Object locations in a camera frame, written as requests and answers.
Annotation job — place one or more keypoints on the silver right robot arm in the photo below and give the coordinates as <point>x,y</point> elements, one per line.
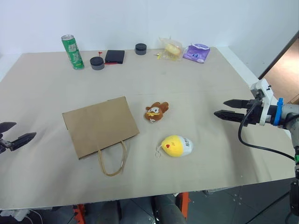
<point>290,116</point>

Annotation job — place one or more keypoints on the brown paper bag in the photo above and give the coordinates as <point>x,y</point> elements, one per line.
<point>100,126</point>

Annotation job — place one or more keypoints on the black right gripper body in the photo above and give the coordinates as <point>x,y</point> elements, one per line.
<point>253,114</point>

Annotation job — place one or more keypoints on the orange table leg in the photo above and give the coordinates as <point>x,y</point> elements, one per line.
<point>184,206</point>
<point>79,214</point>

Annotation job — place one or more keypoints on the purple snack packet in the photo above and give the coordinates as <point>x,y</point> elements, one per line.
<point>195,53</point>

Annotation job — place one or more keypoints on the yellow chick plush toy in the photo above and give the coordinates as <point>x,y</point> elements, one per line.
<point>175,145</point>

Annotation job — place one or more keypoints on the black flat box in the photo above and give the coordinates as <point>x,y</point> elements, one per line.
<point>114,56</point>

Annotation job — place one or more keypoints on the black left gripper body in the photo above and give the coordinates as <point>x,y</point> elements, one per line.
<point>4,144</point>

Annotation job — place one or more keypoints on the white power strip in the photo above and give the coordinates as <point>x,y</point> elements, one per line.
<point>14,214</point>

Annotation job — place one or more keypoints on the brown bear plush toy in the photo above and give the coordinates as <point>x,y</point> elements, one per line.
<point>155,112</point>

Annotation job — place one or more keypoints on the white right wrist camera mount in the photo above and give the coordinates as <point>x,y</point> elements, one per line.
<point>266,93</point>

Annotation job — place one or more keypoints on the dark rounded shape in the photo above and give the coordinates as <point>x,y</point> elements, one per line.
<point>168,210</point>

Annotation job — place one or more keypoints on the green drink can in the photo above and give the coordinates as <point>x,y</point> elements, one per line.
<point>74,53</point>

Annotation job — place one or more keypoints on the bread in clear bag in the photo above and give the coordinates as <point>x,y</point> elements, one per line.
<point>172,49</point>

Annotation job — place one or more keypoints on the black round container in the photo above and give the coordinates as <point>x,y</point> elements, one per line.
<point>97,63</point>
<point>140,49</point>

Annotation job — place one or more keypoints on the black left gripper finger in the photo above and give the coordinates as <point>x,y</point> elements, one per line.
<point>7,126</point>
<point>23,140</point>

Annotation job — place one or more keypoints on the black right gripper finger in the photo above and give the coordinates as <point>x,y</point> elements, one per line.
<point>230,115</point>
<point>236,103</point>

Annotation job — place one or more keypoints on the small red clip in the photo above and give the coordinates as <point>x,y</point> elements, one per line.
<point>100,53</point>

